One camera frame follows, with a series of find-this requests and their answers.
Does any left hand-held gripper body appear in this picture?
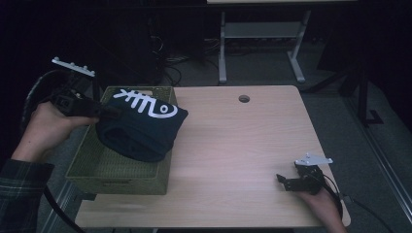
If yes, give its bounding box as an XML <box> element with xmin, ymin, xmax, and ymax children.
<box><xmin>51</xmin><ymin>56</ymin><xmax>103</xmax><ymax>118</ymax></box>

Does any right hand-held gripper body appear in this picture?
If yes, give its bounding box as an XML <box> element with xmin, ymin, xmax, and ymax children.
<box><xmin>285</xmin><ymin>151</ymin><xmax>334</xmax><ymax>196</ymax></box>

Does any dark navy printed shirt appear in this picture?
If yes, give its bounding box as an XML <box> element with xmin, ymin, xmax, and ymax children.
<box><xmin>95</xmin><ymin>87</ymin><xmax>189</xmax><ymax>163</ymax></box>

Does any green woven basket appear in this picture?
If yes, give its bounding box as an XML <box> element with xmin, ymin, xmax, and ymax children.
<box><xmin>65</xmin><ymin>85</ymin><xmax>179</xmax><ymax>196</ymax></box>

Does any person's right hand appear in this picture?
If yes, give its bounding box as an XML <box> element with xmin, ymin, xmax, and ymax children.
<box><xmin>295</xmin><ymin>188</ymin><xmax>345</xmax><ymax>227</ymax></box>

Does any person's left hand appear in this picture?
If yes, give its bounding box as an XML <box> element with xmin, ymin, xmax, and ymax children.
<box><xmin>11</xmin><ymin>101</ymin><xmax>100</xmax><ymax>163</ymax></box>

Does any white metal rack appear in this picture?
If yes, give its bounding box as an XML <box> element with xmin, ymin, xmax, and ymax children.
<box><xmin>206</xmin><ymin>0</ymin><xmax>358</xmax><ymax>84</ymax></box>

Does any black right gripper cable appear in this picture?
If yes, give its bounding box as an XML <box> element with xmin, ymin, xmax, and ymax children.
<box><xmin>319</xmin><ymin>174</ymin><xmax>345</xmax><ymax>218</ymax></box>

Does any black floor cable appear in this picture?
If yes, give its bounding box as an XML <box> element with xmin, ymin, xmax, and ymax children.
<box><xmin>343</xmin><ymin>193</ymin><xmax>395</xmax><ymax>233</ymax></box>

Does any tangle of floor cables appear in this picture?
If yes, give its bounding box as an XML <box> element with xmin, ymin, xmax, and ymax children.
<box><xmin>148</xmin><ymin>34</ymin><xmax>222</xmax><ymax>87</ymax></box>

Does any metal floor rail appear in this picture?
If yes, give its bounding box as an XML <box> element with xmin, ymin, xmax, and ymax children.
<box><xmin>342</xmin><ymin>95</ymin><xmax>412</xmax><ymax>225</ymax></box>
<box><xmin>41</xmin><ymin>180</ymin><xmax>80</xmax><ymax>233</ymax></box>

